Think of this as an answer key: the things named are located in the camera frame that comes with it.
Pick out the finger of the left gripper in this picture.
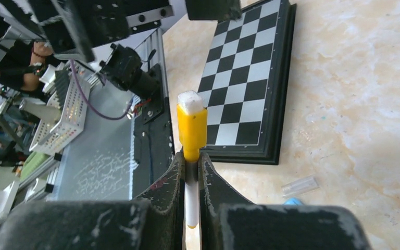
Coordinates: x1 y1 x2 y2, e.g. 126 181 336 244
185 0 242 21

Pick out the black white chessboard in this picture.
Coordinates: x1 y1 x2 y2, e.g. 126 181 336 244
198 1 297 165

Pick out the white perforated basket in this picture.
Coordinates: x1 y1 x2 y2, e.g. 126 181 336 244
29 70 98 155

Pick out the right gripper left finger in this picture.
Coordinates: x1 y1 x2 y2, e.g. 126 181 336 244
0 152 185 249

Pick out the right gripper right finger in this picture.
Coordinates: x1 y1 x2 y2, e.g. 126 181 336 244
198 153 371 249

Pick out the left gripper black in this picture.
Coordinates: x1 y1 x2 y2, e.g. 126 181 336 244
28 0 174 63

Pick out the light blue highlighter cap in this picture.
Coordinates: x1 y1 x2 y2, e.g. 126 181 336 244
284 197 303 206

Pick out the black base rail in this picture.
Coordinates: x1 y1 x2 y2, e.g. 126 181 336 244
131 64 177 199

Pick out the clear gel pen cap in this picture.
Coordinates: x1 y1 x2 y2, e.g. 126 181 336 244
282 176 319 198

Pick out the person in background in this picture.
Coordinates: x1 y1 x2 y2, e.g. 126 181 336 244
0 16 60 100

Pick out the white marker yellow cap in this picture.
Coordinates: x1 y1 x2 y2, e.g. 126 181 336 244
177 90 208 229

